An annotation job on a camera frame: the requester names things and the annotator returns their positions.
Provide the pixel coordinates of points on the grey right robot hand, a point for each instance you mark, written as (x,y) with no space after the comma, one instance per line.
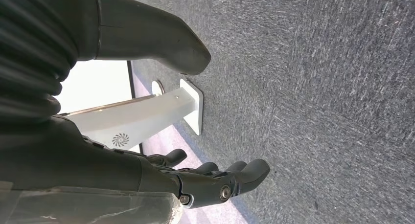
(97,170)

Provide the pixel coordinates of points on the grey kiosk stand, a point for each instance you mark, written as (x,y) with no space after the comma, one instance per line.
(146,112)

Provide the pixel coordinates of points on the round dark-rimmed disc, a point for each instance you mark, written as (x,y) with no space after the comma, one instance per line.
(156,86)

